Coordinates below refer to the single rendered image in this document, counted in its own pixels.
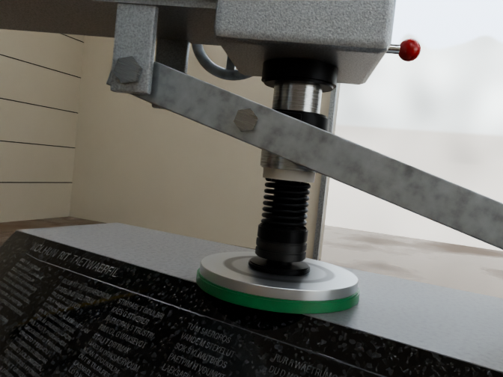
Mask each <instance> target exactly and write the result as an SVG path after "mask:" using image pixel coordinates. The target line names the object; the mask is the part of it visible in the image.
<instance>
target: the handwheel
mask: <svg viewBox="0 0 503 377"><path fill-rule="evenodd" d="M192 49H193V52H194V54H195V57H196V58H197V60H198V62H199V63H200V65H201V66H202V67H203V68H204V69H205V70H206V71H207V72H209V73H210V74H212V75H214V76H216V77H218V78H220V79H225V80H231V81H236V80H243V79H247V78H250V77H252V76H244V75H243V74H242V73H240V72H239V71H238V70H236V67H235V66H234V64H233V62H232V61H231V59H230V58H229V57H227V63H226V69H225V68H223V67H220V66H218V65H216V64H215V63H213V62H212V61H211V60H210V59H209V58H208V56H207V54H206V52H205V51H204V48H203V45H202V44H194V43H192Z"/></svg>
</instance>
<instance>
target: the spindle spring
mask: <svg viewBox="0 0 503 377"><path fill-rule="evenodd" d="M266 181H270V182H275V179H270V178H266ZM265 186H266V187H269V188H266V189H264V192H265V193H267V194H265V195H264V196H263V198H264V199H266V200H265V201H264V202H263V205H266V206H264V207H263V208H262V210H263V211H264V213H262V216H263V217H264V218H262V219H261V222H262V223H263V224H268V225H272V226H280V227H300V228H303V229H306V227H305V225H306V224H307V221H306V220H305V219H306V218H307V217H308V216H307V215H306V213H307V212H308V209H307V208H306V207H308V205H309V204H308V202H306V201H308V200H309V196H308V194H310V191H309V190H308V189H309V188H310V187H311V185H310V184H309V183H304V182H301V184H286V183H265ZM270 188H279V189H270ZM281 189H300V191H294V190H281ZM270 194H283V195H299V197H287V196H276V195H270ZM271 200H278V201H290V202H298V203H281V202H273V201H271ZM272 206H275V207H284V208H298V209H277V208H272ZM272 213H279V214H292V215H273V214H272ZM271 219H276V220H285V221H272V220H271Z"/></svg>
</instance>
